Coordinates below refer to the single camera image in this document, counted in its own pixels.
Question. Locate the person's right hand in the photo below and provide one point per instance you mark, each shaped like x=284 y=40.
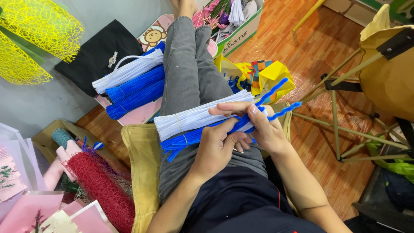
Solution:
x=270 y=132

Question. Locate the person's left hand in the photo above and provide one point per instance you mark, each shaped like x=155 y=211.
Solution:
x=213 y=149

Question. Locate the blue twisted pipe cleaner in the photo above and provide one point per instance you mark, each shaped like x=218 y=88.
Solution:
x=286 y=110
x=271 y=91

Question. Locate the bundle of blue pipe cleaners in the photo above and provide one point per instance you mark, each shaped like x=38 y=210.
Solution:
x=135 y=84
x=187 y=139
x=157 y=48
x=135 y=101

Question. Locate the bundle of white pipe cleaners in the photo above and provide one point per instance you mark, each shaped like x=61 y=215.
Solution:
x=129 y=72
x=194 y=118

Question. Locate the yellow patterned plastic bag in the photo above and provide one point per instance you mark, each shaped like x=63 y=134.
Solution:
x=258 y=74

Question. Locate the person's dark shirt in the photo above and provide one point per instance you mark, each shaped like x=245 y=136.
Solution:
x=239 y=204

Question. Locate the yellow seat cushion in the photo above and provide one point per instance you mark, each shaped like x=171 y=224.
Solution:
x=144 y=168

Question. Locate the person's gray jeans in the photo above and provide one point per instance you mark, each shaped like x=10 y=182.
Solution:
x=194 y=74

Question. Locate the cardboard box of craft flowers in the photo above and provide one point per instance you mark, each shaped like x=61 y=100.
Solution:
x=239 y=29

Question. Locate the blue and white pipe cleaner piece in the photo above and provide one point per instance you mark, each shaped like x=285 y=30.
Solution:
x=98 y=145

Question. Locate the red mesh roll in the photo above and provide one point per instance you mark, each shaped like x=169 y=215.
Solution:
x=103 y=191

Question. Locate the yellow stick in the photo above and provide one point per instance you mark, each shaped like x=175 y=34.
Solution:
x=307 y=16

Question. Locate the folding stool with yellow fabric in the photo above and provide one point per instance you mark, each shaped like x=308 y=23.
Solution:
x=385 y=77

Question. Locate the pink bear print table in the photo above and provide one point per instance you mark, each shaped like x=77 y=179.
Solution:
x=155 y=34

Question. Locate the dark bin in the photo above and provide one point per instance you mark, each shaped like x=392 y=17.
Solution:
x=385 y=200

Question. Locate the silver wristwatch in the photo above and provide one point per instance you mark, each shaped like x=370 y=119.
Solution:
x=112 y=59

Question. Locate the green plastic bag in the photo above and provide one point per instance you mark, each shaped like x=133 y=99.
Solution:
x=401 y=166

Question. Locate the person's feet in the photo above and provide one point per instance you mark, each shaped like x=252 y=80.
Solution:
x=184 y=8

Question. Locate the teal mesh roll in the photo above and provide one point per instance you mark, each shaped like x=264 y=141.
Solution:
x=62 y=137

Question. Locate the pink paper roll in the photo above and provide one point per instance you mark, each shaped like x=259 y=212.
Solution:
x=61 y=161

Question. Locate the black cloth bag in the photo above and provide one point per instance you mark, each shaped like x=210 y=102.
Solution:
x=90 y=55

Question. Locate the brown cardboard box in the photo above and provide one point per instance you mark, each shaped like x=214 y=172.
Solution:
x=48 y=139

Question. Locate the translucent white wrapping sheets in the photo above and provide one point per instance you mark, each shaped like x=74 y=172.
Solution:
x=22 y=152

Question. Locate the pink wrapping sheets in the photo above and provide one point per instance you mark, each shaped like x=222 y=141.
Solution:
x=32 y=210

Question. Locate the yellow mesh roll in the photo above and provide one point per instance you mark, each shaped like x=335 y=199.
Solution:
x=42 y=26
x=16 y=64

